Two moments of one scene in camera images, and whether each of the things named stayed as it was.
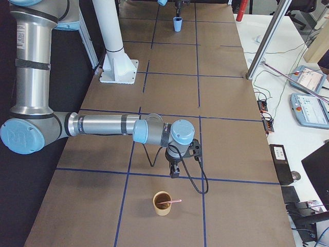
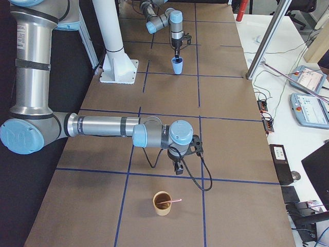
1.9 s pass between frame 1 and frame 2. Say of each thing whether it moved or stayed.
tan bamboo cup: stayed
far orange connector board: stayed
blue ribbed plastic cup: moved
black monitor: stayed
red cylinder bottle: stayed
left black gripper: moved
